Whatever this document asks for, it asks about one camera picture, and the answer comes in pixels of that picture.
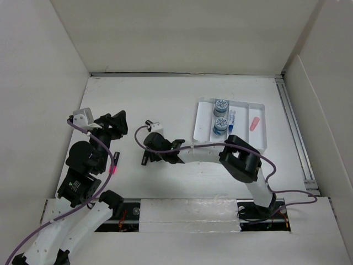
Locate aluminium rail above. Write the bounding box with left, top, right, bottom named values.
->
left=90, top=72, right=283, bottom=78
left=275, top=77, right=321, bottom=197

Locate white foam block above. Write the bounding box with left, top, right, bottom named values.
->
left=139, top=198, right=240, bottom=234

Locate small blue cleaning gel jar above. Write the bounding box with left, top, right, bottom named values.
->
left=213, top=117, right=228, bottom=135

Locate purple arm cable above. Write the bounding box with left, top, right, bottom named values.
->
left=134, top=124, right=319, bottom=224
left=4, top=117, right=118, bottom=265

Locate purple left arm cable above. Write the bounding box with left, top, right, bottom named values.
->
left=4, top=117, right=118, bottom=265

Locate white plastic organizer tray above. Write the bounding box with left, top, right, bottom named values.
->
left=193, top=98, right=268, bottom=153

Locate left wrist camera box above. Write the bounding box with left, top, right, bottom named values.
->
left=73, top=108, right=94, bottom=128

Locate aluminium rail right side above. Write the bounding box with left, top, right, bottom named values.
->
left=275, top=77, right=321, bottom=197

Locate large blue cleaning gel jar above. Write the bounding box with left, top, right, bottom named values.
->
left=213, top=99, right=229, bottom=117

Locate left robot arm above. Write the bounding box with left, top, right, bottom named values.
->
left=6, top=108, right=128, bottom=264

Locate blue spray pen bottle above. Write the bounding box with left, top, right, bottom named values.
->
left=228, top=110, right=236, bottom=133

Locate black highlighter pink cap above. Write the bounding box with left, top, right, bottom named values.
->
left=109, top=151, right=120, bottom=174

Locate aluminium rail at back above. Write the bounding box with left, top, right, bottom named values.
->
left=90, top=72, right=283, bottom=78

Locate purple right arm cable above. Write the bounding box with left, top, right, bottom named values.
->
left=134, top=124, right=319, bottom=224

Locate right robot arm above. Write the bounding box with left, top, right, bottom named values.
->
left=143, top=132, right=276, bottom=219

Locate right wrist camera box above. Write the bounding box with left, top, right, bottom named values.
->
left=149, top=122, right=164, bottom=135

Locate pink eraser capsule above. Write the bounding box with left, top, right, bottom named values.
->
left=249, top=116, right=260, bottom=131

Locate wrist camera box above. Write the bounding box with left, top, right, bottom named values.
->
left=149, top=122, right=164, bottom=135
left=73, top=108, right=94, bottom=128

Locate black highlighter with barcode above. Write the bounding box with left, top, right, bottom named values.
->
left=141, top=152, right=149, bottom=166

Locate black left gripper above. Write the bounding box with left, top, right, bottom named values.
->
left=87, top=109, right=127, bottom=172

